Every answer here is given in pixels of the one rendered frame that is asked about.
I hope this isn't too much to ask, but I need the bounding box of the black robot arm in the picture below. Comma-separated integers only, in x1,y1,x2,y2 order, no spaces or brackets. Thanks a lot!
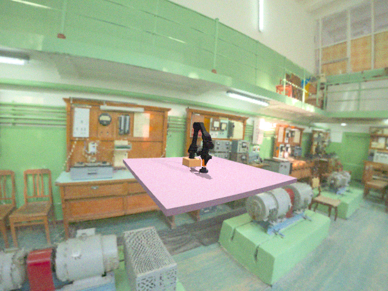
188,122,214,159

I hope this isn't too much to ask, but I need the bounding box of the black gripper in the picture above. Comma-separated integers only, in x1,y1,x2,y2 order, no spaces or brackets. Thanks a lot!
200,148,212,166

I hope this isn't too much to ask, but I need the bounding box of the grey round pedestal with silver shaft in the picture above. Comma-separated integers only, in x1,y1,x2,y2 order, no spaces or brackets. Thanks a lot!
199,167,209,173

